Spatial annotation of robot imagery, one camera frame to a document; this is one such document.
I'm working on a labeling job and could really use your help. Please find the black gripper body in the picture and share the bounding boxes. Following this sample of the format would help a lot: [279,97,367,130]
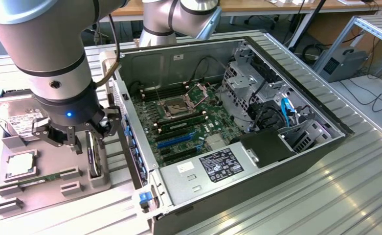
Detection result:
[35,87,104,128]

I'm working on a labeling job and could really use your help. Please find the graphics card with metal bracket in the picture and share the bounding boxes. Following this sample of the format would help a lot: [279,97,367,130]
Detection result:
[85,131,103,178]

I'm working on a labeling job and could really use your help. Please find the silver hard disk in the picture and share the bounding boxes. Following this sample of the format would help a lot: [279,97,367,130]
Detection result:
[0,94,49,143]

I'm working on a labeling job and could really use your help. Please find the silver CPU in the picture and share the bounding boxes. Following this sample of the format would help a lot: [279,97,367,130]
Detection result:
[5,153,36,176]

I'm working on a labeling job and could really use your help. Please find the grey parts rack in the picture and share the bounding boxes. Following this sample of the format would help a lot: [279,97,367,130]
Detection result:
[0,132,113,222]

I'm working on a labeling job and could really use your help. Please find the thin metal locking lever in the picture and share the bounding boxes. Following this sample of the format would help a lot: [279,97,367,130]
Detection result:
[152,82,162,104]

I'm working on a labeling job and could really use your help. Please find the green RAM stick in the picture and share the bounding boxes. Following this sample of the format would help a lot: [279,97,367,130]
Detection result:
[0,172,64,191]
[159,115,207,132]

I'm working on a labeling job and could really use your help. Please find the black expansion slot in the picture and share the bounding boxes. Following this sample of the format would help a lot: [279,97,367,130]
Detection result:
[154,131,191,143]
[160,146,198,159]
[162,152,200,165]

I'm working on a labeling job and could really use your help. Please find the CPU socket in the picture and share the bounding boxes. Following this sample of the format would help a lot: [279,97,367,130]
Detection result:
[159,97,192,118]

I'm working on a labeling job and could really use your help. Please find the blue expansion slot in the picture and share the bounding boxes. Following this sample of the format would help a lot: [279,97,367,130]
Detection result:
[156,135,194,149]

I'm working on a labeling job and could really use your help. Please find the metal socket cover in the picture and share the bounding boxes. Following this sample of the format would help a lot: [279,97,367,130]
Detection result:
[183,83,208,108]

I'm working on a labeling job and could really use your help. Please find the green motherboard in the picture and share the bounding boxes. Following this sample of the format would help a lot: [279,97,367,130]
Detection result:
[130,82,247,167]

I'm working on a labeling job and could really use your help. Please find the silver chipset heatsink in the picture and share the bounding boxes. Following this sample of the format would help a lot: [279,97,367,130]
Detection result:
[206,135,227,150]

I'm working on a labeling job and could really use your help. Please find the silver power supply unit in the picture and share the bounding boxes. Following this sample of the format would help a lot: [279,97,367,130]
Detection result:
[150,141,264,207]

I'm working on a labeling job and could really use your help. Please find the silver perforated drive cage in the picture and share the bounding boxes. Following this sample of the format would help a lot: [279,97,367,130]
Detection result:
[219,40,296,133]

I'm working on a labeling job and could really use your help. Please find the black plastic air shroud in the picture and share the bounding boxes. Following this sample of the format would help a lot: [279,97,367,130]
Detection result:
[230,128,298,169]

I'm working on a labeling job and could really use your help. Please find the open black PC case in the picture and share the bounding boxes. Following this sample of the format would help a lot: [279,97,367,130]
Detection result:
[97,36,355,235]

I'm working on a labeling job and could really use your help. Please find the silver disk bay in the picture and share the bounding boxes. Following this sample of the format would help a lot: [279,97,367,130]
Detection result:
[278,119,335,154]

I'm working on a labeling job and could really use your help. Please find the black office chair base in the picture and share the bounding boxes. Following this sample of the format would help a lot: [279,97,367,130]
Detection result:
[230,14,282,25]

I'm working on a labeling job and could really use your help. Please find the grey control box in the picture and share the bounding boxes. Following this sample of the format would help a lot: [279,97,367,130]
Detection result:
[318,47,370,83]

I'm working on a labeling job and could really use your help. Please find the thick black wire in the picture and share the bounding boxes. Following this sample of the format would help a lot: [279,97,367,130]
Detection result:
[128,80,144,94]

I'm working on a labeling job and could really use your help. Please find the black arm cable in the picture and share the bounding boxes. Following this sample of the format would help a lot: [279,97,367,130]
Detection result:
[93,12,122,88]

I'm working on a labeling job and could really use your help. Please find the wooden desk white frame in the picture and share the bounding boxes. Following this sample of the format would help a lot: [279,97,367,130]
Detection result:
[222,0,382,49]
[0,0,146,56]

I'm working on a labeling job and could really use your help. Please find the black power wire bundle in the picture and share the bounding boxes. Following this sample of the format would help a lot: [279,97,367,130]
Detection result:
[246,100,284,133]

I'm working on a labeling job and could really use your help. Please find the blue wire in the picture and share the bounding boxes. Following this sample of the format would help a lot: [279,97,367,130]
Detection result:
[279,97,298,129]

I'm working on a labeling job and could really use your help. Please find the black coiled cable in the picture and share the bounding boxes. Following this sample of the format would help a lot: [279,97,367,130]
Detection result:
[300,43,323,62]

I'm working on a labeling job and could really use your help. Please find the black floor cable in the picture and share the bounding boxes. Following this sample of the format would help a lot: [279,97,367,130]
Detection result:
[339,73,382,116]

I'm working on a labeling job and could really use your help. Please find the aluminium frame slat table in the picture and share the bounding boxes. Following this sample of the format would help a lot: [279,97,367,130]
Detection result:
[314,13,382,83]

